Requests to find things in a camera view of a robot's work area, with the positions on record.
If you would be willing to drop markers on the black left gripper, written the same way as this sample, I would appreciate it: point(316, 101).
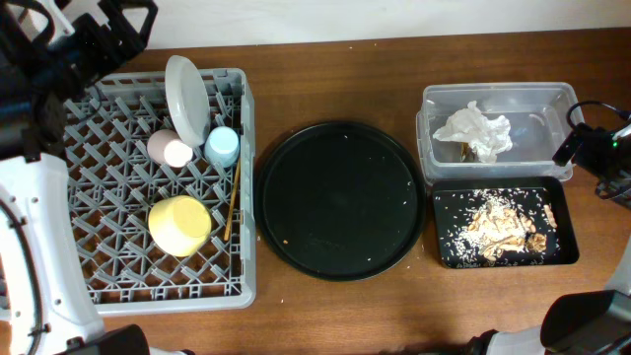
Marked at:
point(94, 37)

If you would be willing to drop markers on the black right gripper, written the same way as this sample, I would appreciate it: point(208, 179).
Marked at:
point(578, 148)

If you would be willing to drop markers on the grey round plate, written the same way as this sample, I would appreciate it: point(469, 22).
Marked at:
point(187, 100)

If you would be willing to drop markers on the white napkin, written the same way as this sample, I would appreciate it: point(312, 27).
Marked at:
point(486, 137)

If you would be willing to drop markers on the pink plastic cup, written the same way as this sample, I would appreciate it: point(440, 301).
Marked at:
point(166, 148)

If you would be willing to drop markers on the food scraps and rice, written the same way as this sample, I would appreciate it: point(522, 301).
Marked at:
point(495, 226)

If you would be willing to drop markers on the light blue plastic cup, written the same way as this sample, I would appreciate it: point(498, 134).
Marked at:
point(222, 146)

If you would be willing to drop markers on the wooden chopstick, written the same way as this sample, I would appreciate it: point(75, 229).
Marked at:
point(233, 198)

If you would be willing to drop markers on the yellow bowl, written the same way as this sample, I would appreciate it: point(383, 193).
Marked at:
point(179, 225)

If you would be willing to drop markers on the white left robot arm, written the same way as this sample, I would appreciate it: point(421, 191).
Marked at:
point(50, 309)

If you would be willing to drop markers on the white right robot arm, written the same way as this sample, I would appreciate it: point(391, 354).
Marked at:
point(584, 323)

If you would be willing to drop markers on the grey plastic dishwasher rack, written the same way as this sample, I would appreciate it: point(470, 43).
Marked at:
point(113, 184)

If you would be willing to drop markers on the clear plastic bin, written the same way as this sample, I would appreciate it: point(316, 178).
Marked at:
point(536, 111)

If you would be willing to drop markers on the brown wrapper in bin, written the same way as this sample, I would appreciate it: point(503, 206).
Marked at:
point(467, 154)

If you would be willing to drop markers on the black rectangular tray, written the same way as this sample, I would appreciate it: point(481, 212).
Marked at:
point(565, 236)

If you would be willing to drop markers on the black round tray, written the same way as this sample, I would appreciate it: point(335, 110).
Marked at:
point(340, 201)

